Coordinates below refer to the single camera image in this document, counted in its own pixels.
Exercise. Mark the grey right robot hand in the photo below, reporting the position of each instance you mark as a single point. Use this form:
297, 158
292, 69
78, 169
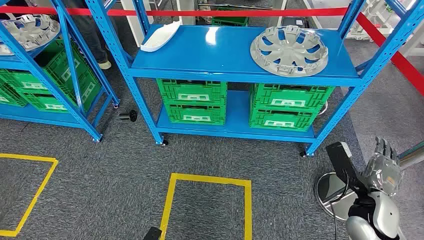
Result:
384, 175

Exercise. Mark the grey wheel cover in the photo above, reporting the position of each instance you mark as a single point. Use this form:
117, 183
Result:
291, 49
30, 31

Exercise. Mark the blue metal shelf rack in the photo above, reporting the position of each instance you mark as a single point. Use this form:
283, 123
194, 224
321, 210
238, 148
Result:
215, 53
33, 114

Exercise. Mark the white plastic trim part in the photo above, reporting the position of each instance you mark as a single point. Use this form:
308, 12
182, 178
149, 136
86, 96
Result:
159, 38

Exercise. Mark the chrome stanchion with base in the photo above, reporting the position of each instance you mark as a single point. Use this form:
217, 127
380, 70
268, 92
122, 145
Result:
331, 188

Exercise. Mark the black belt stanchion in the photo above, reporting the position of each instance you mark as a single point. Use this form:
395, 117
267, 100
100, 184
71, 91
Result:
323, 107

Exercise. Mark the red barrier belt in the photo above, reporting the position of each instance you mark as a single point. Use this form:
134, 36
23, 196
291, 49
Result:
198, 13
400, 63

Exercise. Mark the white machine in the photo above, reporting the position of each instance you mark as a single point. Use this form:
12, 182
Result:
415, 43

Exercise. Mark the black computer case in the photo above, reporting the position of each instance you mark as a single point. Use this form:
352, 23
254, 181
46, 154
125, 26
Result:
294, 22

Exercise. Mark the black plastic spool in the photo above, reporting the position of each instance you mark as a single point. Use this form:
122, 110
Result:
129, 116

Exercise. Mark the white cabinet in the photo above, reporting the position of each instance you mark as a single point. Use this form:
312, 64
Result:
132, 20

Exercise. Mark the person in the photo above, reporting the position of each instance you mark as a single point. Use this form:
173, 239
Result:
86, 30

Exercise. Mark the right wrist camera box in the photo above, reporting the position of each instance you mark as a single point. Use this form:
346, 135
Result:
341, 159

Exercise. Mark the white tube frame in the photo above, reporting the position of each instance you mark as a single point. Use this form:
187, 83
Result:
356, 33

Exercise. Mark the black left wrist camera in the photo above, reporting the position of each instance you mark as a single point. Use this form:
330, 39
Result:
152, 234

